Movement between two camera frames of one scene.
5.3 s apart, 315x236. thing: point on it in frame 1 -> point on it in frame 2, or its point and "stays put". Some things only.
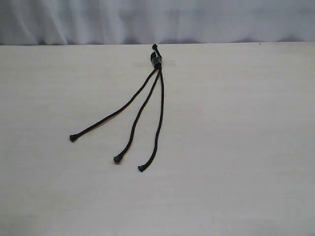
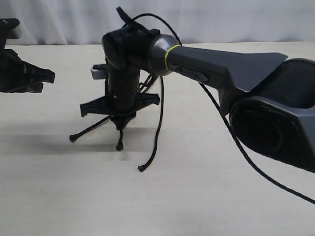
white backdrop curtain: x=43 y=22 stays put
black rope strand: x=154 y=58 -> x=119 y=145
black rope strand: x=159 y=61 stays put
